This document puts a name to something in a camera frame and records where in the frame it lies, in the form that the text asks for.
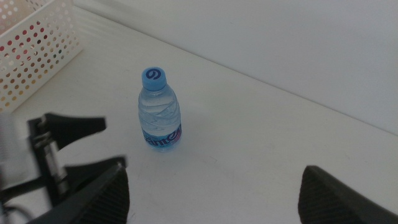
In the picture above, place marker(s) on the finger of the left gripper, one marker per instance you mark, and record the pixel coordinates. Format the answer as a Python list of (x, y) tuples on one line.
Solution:
[(71, 127), (87, 171)]

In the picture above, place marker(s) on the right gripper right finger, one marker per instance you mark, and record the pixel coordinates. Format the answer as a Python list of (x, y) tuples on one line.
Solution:
[(326, 199)]

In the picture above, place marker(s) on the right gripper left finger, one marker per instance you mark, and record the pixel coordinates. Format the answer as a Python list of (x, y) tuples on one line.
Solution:
[(102, 202)]

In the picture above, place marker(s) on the clear water bottle blue cap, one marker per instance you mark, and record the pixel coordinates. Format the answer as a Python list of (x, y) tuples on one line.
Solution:
[(159, 112)]

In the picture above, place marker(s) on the white perforated plastic basket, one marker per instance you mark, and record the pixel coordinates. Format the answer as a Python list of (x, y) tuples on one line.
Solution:
[(37, 46)]

